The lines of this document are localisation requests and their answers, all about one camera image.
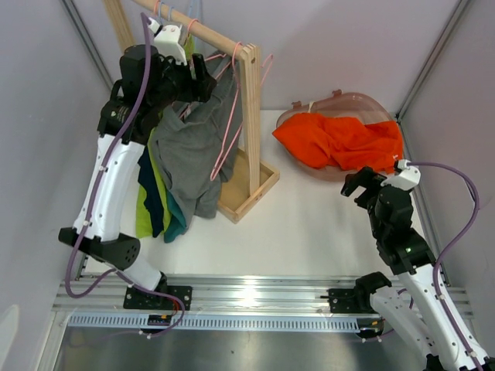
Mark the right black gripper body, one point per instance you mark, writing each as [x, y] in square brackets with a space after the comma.
[366, 197]

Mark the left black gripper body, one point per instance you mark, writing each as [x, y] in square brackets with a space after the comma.
[177, 83]

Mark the pink wire hanger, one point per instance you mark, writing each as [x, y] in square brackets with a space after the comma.
[265, 69]
[225, 149]
[156, 9]

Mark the grey shorts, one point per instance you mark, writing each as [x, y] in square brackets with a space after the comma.
[185, 150]

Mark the orange shorts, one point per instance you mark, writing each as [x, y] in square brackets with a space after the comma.
[318, 141]

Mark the navy blue shorts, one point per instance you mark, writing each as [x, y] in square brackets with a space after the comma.
[152, 215]

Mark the teal shorts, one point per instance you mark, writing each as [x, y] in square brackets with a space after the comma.
[177, 224]

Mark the lime green shorts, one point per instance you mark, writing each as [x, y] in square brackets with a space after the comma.
[157, 212]

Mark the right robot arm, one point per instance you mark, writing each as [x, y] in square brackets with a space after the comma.
[436, 331]

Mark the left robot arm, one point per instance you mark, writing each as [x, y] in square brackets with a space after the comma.
[150, 81]

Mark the pink translucent plastic basin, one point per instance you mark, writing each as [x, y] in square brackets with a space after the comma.
[351, 104]

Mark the wooden clothes rack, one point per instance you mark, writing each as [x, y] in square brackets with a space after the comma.
[252, 178]

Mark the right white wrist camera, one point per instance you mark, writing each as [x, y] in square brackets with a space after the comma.
[405, 177]

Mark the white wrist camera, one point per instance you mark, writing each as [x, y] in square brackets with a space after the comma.
[169, 39]
[405, 177]

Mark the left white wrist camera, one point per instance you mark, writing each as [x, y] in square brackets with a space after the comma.
[169, 39]

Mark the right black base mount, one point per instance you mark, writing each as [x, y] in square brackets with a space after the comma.
[341, 301]

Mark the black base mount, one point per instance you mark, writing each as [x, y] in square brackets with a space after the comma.
[341, 301]
[139, 300]

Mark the white slotted cable duct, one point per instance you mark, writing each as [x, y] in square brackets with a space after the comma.
[217, 322]

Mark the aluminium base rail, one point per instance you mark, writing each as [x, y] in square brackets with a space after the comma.
[224, 295]

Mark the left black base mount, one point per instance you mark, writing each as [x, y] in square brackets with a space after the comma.
[139, 300]

